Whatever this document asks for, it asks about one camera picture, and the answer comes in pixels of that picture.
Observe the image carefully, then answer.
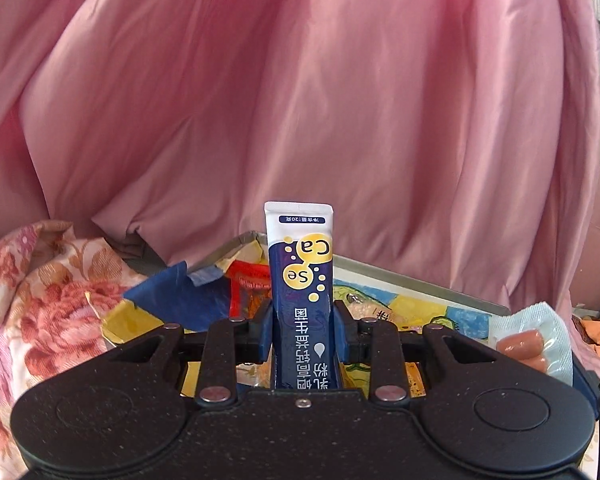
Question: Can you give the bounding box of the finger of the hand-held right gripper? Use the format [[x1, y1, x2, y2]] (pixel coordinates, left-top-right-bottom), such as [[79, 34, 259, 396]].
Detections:
[[572, 357, 600, 423]]

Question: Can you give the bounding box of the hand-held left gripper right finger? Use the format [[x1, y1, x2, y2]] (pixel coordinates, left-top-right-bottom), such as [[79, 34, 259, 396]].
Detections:
[[334, 300, 503, 407]]

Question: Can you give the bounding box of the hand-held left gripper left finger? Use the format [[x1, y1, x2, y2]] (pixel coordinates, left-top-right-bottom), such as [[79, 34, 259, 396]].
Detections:
[[100, 300, 274, 408]]

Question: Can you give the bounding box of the blue powder sachet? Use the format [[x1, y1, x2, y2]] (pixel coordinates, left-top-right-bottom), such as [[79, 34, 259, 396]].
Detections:
[[264, 201, 338, 391]]

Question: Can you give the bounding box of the red tofu snack packet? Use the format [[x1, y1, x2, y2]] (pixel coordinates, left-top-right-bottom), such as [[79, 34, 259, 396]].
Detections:
[[227, 260, 275, 321]]

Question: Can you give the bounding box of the mini sausage packet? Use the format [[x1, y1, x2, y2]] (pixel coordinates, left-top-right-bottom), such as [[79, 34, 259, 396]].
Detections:
[[489, 301, 576, 386]]

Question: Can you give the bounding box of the silver cardboard box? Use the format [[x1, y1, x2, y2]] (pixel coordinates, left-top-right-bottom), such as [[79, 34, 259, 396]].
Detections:
[[180, 230, 512, 396]]

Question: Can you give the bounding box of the floral bedsheet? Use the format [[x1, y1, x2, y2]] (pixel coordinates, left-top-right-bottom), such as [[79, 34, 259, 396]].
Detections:
[[0, 220, 181, 480]]

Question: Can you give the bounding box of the pink curtain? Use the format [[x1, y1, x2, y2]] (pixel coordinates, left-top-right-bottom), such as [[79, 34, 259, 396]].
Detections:
[[0, 0, 600, 321]]

